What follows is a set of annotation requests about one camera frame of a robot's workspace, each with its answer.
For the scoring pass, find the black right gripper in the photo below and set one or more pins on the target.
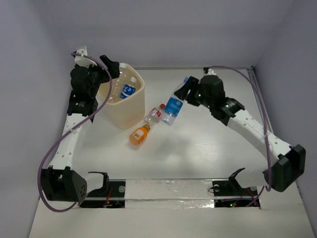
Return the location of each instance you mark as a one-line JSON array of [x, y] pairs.
[[192, 84]]

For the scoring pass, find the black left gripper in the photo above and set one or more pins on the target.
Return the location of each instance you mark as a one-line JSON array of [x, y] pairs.
[[104, 70]]

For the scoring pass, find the tall blue-cap water bottle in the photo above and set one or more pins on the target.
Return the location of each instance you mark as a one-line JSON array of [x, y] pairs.
[[173, 106]]

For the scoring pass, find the blue-label white-cap bottle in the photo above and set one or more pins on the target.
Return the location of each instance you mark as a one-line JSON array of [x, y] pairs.
[[128, 88]]

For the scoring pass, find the clear unlabelled plastic bottle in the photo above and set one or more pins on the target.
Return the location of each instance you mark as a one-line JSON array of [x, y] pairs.
[[117, 84]]

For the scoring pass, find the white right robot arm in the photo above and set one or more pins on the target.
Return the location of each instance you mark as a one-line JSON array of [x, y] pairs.
[[287, 162]]

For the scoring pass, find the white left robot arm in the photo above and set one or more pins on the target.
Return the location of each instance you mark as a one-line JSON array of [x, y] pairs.
[[59, 181]]

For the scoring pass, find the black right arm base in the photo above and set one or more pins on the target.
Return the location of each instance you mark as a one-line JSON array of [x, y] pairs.
[[229, 194]]

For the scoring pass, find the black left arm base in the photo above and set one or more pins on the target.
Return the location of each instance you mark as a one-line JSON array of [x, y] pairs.
[[114, 197]]

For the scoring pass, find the cream plastic bin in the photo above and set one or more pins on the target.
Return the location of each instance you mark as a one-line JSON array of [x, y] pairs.
[[125, 112]]

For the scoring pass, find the small red-cap clear bottle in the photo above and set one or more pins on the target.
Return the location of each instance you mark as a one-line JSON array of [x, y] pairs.
[[153, 116]]

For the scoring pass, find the orange juice bottle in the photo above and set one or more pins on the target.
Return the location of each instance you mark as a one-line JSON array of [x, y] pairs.
[[137, 137]]

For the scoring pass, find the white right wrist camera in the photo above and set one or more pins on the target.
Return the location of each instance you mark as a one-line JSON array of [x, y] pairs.
[[209, 73]]

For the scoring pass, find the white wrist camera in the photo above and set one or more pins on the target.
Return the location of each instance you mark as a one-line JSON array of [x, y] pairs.
[[209, 73], [80, 59]]

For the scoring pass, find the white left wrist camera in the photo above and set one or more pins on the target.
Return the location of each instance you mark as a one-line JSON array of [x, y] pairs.
[[80, 59]]

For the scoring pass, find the aluminium side rail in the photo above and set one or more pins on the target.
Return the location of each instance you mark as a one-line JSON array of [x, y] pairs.
[[265, 119]]

